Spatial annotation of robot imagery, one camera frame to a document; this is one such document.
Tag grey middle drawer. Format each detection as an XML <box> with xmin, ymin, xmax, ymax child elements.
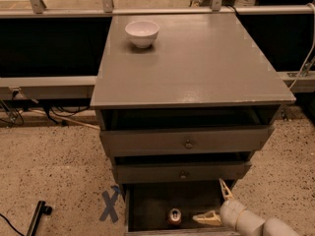
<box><xmin>112</xmin><ymin>161</ymin><xmax>251</xmax><ymax>184</ymax></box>

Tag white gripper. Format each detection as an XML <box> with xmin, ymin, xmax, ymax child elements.
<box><xmin>193</xmin><ymin>178</ymin><xmax>265</xmax><ymax>236</ymax></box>

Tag black bar tool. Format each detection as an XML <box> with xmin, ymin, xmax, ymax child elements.
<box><xmin>26</xmin><ymin>201</ymin><xmax>53</xmax><ymax>236</ymax></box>

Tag grey open bottom drawer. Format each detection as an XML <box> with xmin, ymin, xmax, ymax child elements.
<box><xmin>124</xmin><ymin>181</ymin><xmax>240</xmax><ymax>236</ymax></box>

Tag grey top drawer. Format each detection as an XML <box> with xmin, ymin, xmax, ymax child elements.
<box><xmin>100</xmin><ymin>126</ymin><xmax>274</xmax><ymax>157</ymax></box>

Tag white ceramic bowl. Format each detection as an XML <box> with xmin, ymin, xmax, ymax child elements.
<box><xmin>125</xmin><ymin>21</ymin><xmax>159</xmax><ymax>48</ymax></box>

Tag black floor cables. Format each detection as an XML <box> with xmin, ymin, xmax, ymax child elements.
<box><xmin>0</xmin><ymin>89</ymin><xmax>92</xmax><ymax>127</ymax></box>

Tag blue tape cross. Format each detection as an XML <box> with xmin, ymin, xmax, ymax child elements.
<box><xmin>99</xmin><ymin>186</ymin><xmax>121</xmax><ymax>223</ymax></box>

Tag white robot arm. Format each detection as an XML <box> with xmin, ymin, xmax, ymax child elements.
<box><xmin>193</xmin><ymin>178</ymin><xmax>300</xmax><ymax>236</ymax></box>

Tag red coke can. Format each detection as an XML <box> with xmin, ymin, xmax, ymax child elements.
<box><xmin>167</xmin><ymin>208</ymin><xmax>182</xmax><ymax>226</ymax></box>

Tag grey drawer cabinet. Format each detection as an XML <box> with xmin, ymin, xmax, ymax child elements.
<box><xmin>90</xmin><ymin>13</ymin><xmax>296</xmax><ymax>236</ymax></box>

